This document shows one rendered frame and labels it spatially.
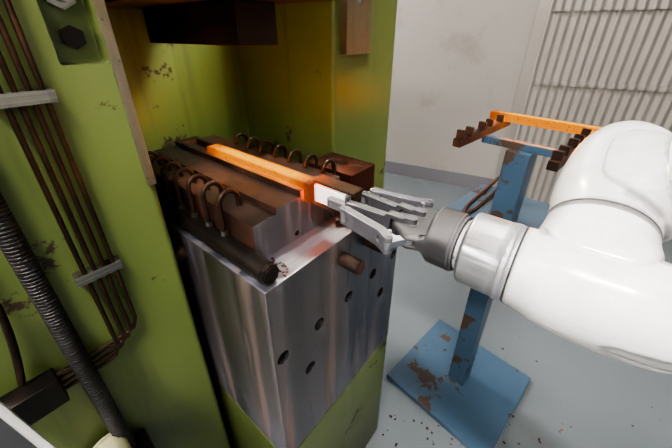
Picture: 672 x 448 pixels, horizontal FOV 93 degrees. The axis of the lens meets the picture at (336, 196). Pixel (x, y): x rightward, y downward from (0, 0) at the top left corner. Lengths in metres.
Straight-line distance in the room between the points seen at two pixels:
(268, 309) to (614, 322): 0.38
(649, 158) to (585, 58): 2.38
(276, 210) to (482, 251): 0.29
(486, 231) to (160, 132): 0.76
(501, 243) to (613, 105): 2.55
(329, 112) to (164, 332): 0.55
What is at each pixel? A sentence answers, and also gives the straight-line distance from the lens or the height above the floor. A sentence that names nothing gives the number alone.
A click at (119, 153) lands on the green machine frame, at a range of 0.51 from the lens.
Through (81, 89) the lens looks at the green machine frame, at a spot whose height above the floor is 1.17.
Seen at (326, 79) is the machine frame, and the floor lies 1.13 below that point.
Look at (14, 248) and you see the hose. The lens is 0.50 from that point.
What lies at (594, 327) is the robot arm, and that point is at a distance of 0.38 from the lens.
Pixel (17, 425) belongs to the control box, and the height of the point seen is 1.02.
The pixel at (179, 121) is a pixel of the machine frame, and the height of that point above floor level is 1.03.
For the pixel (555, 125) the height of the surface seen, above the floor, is 1.01.
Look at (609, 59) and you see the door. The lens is 2.84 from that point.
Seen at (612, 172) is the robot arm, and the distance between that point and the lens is 0.44.
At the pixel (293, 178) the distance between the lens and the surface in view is 0.54.
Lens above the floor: 1.23
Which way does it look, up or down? 27 degrees down
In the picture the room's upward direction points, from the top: straight up
